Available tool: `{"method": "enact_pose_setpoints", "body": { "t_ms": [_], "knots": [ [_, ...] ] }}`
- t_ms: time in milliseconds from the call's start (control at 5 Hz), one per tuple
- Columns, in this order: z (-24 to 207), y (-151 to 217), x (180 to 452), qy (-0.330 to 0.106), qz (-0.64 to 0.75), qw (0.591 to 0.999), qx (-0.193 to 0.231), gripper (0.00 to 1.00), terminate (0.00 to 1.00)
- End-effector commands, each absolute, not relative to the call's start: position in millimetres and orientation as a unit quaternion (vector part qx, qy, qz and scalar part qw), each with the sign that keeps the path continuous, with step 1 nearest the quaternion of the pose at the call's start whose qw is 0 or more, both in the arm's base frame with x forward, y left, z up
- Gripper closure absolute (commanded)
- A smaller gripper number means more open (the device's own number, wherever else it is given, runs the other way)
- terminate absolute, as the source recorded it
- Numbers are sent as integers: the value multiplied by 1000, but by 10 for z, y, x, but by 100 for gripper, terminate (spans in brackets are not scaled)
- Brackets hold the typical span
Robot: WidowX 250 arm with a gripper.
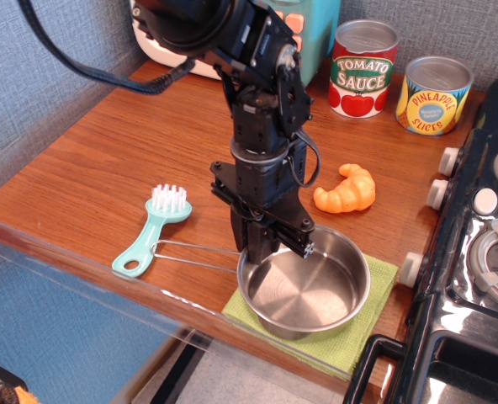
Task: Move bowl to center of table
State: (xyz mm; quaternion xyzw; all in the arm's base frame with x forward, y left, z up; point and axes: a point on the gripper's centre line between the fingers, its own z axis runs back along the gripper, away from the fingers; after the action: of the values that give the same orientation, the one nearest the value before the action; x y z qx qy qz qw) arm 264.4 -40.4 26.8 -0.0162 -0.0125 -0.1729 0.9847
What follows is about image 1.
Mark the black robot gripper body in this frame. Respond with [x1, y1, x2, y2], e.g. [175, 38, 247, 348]
[210, 134, 315, 258]

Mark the teal and cream toy microwave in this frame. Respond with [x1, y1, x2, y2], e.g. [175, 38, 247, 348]
[133, 0, 341, 85]

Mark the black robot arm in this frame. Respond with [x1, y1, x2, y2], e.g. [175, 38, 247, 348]
[132, 1, 316, 263]

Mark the teal brush with white bristles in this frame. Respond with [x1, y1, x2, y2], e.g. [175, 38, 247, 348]
[111, 184, 193, 278]

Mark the green cloth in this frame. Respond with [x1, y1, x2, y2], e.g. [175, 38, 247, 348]
[222, 256, 398, 380]

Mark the black toy stove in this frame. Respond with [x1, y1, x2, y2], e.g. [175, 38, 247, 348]
[344, 78, 498, 403]

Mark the pineapple slices can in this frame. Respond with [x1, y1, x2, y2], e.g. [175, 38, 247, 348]
[395, 56, 474, 136]

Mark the tomato sauce can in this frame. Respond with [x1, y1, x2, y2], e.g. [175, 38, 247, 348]
[328, 19, 399, 119]

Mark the orange fuzzy object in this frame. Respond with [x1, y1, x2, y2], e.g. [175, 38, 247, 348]
[14, 387, 40, 404]

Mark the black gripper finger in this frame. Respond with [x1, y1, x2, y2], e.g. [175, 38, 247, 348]
[246, 221, 281, 264]
[230, 205, 247, 252]

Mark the orange plastic croissant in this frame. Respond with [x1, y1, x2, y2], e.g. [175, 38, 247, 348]
[313, 163, 376, 214]

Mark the steel pan with wire handle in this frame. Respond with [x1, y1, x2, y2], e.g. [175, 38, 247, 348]
[150, 223, 372, 343]

